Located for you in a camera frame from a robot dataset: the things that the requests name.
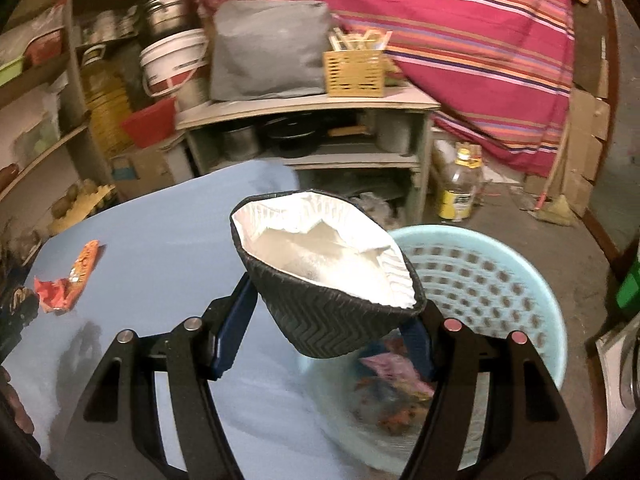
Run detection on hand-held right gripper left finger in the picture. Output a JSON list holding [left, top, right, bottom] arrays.
[[62, 272, 258, 480]]

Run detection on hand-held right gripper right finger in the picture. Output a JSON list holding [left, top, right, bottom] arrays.
[[397, 305, 586, 480]]

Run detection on pink snack wrapper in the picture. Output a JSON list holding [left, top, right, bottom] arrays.
[[360, 352, 436, 401]]

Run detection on black paper bowl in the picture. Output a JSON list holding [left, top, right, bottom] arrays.
[[230, 189, 428, 359]]

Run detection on light blue plastic wastebasket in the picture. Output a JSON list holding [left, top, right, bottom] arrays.
[[300, 225, 568, 476]]

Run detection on person's left hand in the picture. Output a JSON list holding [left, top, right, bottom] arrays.
[[0, 365, 36, 436]]

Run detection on orange snack wrapper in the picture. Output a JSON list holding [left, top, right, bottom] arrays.
[[34, 240, 107, 314]]

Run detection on yellow egg tray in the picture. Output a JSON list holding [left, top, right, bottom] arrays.
[[50, 185, 118, 233]]

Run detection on clear plastic bag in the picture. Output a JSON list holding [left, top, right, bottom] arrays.
[[357, 192, 401, 226]]

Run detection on clear bottle yellow label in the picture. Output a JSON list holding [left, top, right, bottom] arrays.
[[434, 142, 486, 222]]

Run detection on brown cardboard box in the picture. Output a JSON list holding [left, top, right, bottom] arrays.
[[111, 147, 176, 201]]

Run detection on straw broom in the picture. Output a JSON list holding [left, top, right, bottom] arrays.
[[532, 125, 576, 223]]

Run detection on small metal pot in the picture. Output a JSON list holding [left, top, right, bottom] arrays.
[[220, 122, 261, 161]]

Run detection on black pan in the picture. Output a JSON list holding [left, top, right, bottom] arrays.
[[264, 115, 321, 157]]

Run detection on green box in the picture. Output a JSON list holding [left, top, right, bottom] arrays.
[[615, 250, 640, 311]]

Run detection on grey metal container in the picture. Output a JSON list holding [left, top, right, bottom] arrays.
[[375, 115, 413, 155]]

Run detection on red plastic basin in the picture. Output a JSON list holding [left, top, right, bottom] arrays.
[[120, 97, 178, 148]]

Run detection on yellow oil jug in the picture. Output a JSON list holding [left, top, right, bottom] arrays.
[[80, 45, 133, 158]]

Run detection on low wooden cabinet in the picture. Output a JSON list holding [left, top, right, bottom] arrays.
[[175, 82, 442, 211]]

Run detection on green plastic tray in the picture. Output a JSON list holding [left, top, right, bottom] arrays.
[[0, 57, 26, 86]]

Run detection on tall wooden shelving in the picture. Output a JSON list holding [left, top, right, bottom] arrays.
[[0, 0, 201, 261]]

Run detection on red plastic container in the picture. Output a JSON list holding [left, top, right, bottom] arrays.
[[25, 32, 66, 63]]

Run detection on white plastic bucket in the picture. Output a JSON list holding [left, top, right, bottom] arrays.
[[139, 29, 210, 98]]

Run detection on yellow slotted utensil basket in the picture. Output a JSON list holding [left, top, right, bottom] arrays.
[[322, 50, 387, 98]]

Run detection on grey fabric bag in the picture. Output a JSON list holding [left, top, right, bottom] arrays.
[[209, 0, 335, 102]]

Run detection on row of metal jars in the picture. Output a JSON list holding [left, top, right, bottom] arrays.
[[80, 7, 141, 43]]

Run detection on red striped blanket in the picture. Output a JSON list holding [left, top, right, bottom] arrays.
[[185, 0, 576, 178]]

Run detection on bundle of wooden utensils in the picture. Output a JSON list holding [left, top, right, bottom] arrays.
[[327, 27, 393, 53]]

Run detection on large metal pot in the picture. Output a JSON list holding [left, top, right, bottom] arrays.
[[142, 0, 201, 41]]

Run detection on cardboard wall pieces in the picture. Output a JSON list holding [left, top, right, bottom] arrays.
[[560, 67, 611, 216]]

